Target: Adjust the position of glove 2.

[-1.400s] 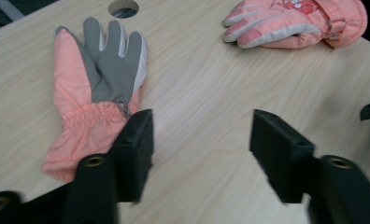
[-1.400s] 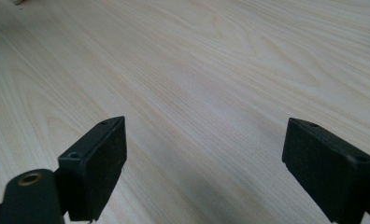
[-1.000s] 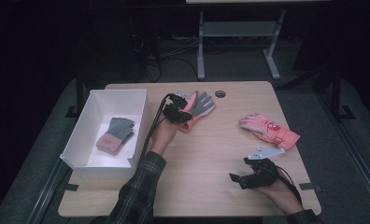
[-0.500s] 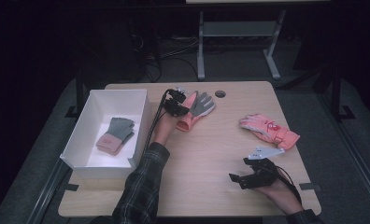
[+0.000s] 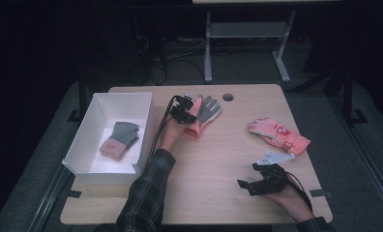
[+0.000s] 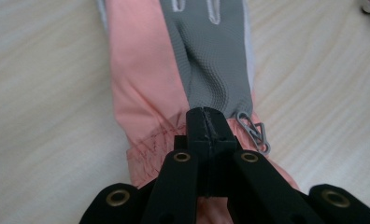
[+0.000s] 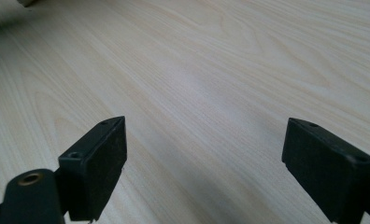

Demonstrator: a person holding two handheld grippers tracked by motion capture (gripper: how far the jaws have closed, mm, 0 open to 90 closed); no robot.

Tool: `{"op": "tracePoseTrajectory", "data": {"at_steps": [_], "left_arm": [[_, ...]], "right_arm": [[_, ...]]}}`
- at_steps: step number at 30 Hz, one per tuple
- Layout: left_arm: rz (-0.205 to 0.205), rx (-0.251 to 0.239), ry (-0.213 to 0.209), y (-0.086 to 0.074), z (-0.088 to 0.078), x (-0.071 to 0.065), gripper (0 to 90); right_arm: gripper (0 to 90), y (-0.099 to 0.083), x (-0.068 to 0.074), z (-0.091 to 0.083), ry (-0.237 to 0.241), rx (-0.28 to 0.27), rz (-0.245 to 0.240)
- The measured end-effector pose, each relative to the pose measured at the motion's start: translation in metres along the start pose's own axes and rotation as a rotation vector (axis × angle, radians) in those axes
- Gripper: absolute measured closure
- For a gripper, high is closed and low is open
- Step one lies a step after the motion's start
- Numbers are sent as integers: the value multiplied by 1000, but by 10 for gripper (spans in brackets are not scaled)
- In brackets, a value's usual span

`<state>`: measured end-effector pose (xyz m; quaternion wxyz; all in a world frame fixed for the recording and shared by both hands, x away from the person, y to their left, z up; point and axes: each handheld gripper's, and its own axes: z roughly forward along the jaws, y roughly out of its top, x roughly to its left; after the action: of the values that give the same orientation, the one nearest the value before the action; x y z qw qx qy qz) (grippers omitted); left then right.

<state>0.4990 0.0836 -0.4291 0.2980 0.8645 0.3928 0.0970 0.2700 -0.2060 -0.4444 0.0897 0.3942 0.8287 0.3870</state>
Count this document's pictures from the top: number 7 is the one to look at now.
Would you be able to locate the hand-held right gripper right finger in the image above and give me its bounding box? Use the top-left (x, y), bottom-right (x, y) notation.
top-left (281, 117), bottom-right (370, 224)

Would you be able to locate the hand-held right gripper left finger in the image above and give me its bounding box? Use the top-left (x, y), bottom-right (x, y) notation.
top-left (57, 116), bottom-right (128, 223)

